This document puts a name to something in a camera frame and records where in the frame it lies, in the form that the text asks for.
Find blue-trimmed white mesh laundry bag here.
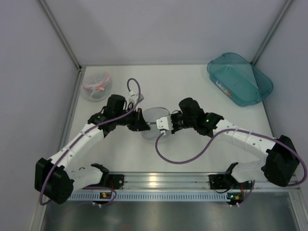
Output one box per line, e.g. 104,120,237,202
141,107,170,143

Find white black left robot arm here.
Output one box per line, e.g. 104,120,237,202
34,94,150,205

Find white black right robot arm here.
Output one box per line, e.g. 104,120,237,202
171,98,300,187

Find teal plastic tray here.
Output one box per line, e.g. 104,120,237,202
207,52,273,107

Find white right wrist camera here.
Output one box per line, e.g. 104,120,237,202
156,115,173,135

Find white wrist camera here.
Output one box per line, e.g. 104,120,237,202
128,90,144,105
156,115,173,135

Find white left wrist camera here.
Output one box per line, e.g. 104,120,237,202
128,90,144,105

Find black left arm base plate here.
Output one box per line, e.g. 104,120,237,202
96,174,124,190

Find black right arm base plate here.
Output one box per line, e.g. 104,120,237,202
208,174,252,190

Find white slotted cable duct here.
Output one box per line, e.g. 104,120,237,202
68,191,241,202

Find aluminium front rail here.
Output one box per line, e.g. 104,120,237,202
38,171,300,193

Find left aluminium corner post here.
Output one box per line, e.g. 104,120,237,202
37,0,82,70

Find aluminium corner post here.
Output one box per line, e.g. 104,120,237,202
37,0,82,70
250,0,295,65

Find right aluminium corner post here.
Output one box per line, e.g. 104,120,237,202
250,0,295,65

